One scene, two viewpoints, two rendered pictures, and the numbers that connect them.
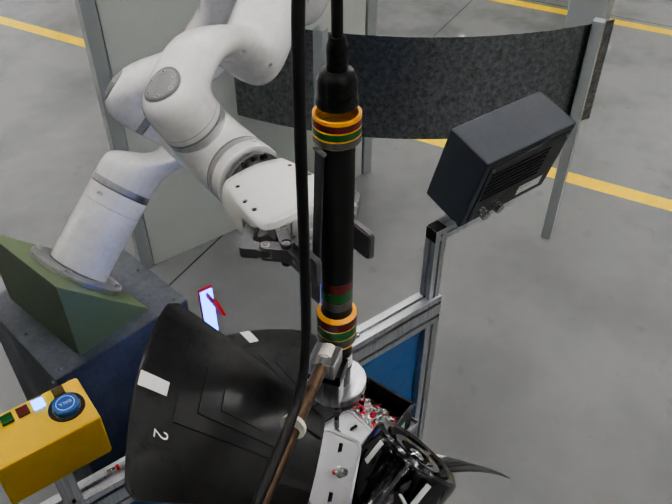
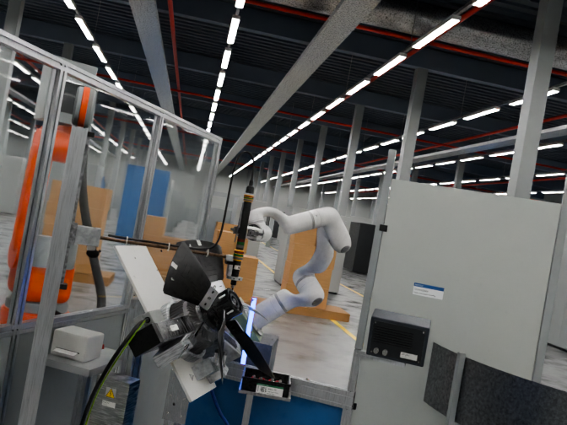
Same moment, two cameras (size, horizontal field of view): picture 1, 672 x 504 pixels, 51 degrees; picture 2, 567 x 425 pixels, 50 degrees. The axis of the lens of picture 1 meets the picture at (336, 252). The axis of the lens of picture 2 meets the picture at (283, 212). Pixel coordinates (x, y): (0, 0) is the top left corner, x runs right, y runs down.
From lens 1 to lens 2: 2.37 m
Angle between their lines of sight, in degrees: 63
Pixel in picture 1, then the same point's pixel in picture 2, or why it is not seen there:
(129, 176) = (282, 294)
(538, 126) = (410, 321)
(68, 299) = not seen: hidden behind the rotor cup
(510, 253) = not seen: outside the picture
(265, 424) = (209, 265)
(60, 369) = not seen: hidden behind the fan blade
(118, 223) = (269, 307)
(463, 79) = (531, 411)
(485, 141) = (381, 314)
